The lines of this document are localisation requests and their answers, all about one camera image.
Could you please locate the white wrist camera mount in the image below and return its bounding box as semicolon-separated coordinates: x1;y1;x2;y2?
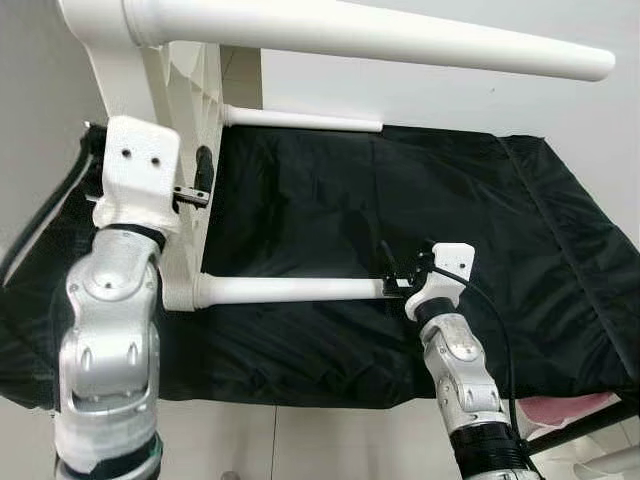
404;241;476;322
92;115;184;237

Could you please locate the white plastic table top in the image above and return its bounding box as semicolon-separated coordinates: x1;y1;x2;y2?
58;0;227;314

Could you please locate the white plastic table leg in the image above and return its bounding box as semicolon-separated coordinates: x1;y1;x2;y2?
163;272;407;312
122;0;617;83
221;104;384;135

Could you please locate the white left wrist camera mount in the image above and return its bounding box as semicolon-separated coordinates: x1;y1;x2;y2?
92;115;184;237

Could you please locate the pink fabric slipper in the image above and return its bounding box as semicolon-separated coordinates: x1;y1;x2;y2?
518;392;623;428

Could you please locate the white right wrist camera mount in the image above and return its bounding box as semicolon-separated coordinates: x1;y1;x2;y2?
404;241;476;322

